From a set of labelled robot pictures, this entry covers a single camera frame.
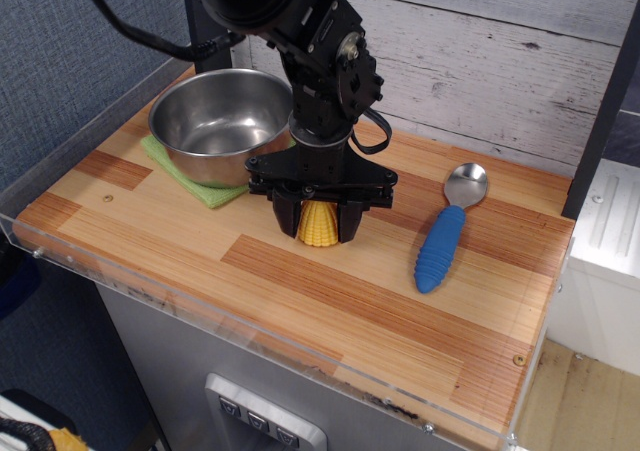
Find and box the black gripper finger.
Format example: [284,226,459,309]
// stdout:
[272,193,303,238]
[337,201,363,243]

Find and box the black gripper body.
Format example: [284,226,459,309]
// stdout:
[245,142,398,209]

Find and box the yellow toy corn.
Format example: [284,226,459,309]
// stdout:
[298,201,339,247]

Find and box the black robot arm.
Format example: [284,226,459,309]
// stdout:
[202,0,398,243]

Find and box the silver metal pot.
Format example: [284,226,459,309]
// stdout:
[148,69,293,188]

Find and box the green cloth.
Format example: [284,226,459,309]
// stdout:
[139,133,297,210]

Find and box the silver toy fridge cabinet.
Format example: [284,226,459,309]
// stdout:
[99,286,505,450]

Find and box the silver dispenser button panel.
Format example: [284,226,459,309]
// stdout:
[205,373,328,450]

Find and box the clear acrylic guard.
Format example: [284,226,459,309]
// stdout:
[0,43,576,451]

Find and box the white box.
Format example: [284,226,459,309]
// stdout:
[547,159,639,374]

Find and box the yellow black object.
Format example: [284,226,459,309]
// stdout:
[1,418,89,451]

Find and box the blue handled metal spoon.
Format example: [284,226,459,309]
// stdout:
[414,163,488,294]

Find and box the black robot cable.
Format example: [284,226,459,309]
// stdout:
[74,0,247,63]

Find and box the black vertical post left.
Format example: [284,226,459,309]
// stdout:
[184,0,232,74]

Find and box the black vertical post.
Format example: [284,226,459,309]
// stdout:
[184,0,232,74]
[561,3,639,220]

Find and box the black vertical post right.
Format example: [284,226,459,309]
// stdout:
[561,3,639,220]

